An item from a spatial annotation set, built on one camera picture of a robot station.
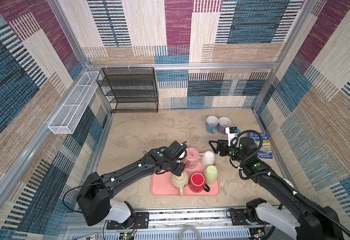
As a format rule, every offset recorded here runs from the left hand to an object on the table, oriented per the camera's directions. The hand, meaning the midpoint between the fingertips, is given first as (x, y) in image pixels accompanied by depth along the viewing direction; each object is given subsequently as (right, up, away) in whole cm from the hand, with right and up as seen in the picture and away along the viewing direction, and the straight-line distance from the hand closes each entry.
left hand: (180, 165), depth 80 cm
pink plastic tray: (-10, -13, +5) cm, 17 cm away
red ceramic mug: (+8, -8, -2) cm, 12 cm away
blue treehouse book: (+53, +4, +14) cm, 55 cm away
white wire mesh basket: (-54, +30, -4) cm, 62 cm away
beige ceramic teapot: (0, -8, -2) cm, 8 cm away
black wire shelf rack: (-36, +47, +30) cm, 66 cm away
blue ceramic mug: (+22, +23, +25) cm, 41 cm away
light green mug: (+16, -4, -2) cm, 16 cm away
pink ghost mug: (+6, +3, +2) cm, 7 cm away
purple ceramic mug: (+31, +23, +28) cm, 48 cm away
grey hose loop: (+4, -28, -6) cm, 29 cm away
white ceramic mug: (+15, +3, +5) cm, 16 cm away
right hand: (+17, +12, 0) cm, 21 cm away
